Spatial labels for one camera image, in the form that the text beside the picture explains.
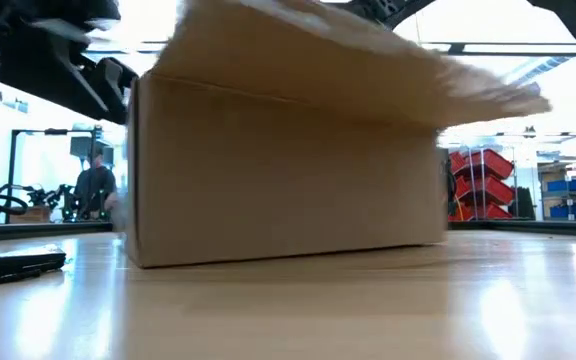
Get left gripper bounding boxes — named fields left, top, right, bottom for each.
left=0, top=19, right=139, bottom=125

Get clear zip pouch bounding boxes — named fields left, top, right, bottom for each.
left=0, top=244, right=68, bottom=287

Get brown cardboard shipping box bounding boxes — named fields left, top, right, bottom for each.
left=125, top=0, right=553, bottom=270

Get person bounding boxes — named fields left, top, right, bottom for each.
left=74, top=149, right=120, bottom=222

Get background cardboard box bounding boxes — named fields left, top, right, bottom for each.
left=9, top=206, right=52, bottom=225

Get red storage bin rack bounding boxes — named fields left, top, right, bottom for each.
left=446, top=148, right=516, bottom=223

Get blue storage bins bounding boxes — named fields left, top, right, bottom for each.
left=542, top=178, right=576, bottom=221

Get black background frame stand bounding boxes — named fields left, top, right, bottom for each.
left=6, top=128, right=104, bottom=224

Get black aluminium table frame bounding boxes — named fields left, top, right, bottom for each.
left=0, top=219, right=576, bottom=244

